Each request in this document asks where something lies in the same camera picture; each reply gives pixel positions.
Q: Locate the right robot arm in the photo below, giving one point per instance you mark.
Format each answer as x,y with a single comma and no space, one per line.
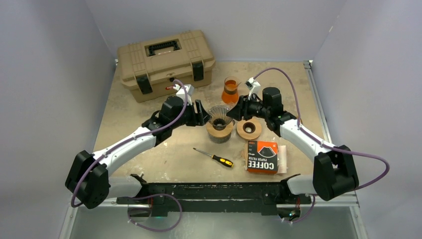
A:
334,172

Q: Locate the smoky glass dripper cone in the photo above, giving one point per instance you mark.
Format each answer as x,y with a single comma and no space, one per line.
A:
218,117

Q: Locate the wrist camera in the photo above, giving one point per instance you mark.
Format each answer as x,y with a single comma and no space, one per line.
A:
253,87
185,94

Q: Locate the yellow black screwdriver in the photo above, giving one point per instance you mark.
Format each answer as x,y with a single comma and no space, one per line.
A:
223,161

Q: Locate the wooden ring holder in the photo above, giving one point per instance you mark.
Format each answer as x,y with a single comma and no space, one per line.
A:
249,129
220,132

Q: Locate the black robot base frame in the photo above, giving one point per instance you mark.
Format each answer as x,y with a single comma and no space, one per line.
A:
266,198

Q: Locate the tan plastic toolbox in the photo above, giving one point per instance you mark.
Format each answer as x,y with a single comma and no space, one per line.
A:
148,68

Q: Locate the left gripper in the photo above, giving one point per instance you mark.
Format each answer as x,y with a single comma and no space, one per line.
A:
198,118

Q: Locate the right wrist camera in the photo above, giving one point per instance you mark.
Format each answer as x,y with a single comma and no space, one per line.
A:
253,87

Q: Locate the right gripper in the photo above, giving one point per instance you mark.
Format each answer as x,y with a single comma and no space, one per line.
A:
242,109

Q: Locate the smoky glass carafe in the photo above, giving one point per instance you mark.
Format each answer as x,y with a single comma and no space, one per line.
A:
219,139

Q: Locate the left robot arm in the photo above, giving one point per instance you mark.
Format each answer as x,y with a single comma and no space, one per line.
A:
88,178

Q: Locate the coffee paper filter box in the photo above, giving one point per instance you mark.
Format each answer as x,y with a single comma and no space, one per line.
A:
265,157

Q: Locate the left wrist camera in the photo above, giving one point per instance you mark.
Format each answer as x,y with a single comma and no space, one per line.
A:
185,94

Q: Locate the orange glass carafe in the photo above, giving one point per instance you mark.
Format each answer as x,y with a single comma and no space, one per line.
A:
230,90

